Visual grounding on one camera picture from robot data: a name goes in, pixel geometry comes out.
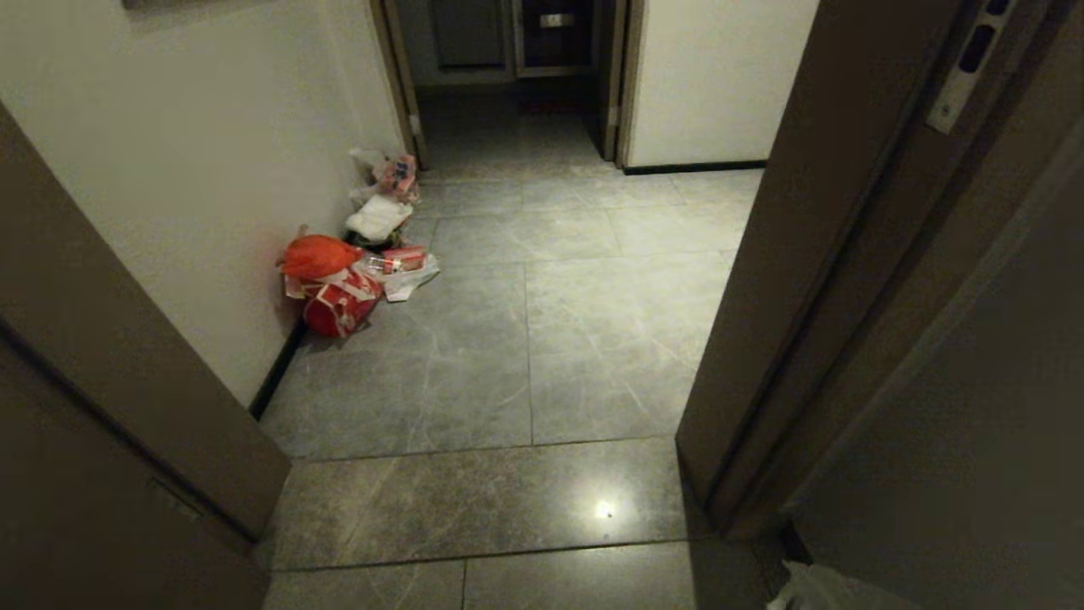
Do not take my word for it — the white plastic bag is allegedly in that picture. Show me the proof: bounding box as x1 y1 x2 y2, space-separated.
345 195 414 242

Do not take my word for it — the clear bag with pink packaging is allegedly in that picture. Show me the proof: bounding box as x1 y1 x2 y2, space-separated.
350 148 421 204

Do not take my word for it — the red and white bag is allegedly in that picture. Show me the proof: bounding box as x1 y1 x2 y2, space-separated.
286 267 384 339

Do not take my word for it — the red plastic trash bag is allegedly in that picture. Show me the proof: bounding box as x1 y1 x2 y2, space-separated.
277 235 366 282

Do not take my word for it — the white trash bag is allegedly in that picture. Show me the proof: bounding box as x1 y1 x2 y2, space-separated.
767 560 920 610

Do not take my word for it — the flat white plastic wrapper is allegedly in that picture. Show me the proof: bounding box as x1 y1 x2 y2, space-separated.
355 252 441 303

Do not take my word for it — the dark far door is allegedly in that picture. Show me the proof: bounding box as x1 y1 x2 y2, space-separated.
512 0 604 79

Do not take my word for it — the brown open door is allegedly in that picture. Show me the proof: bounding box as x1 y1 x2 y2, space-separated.
675 0 1084 610

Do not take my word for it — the silver door strike plate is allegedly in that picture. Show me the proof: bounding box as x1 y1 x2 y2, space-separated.
925 0 1016 135

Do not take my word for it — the brown door frame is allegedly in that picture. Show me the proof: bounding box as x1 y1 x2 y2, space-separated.
0 102 292 610

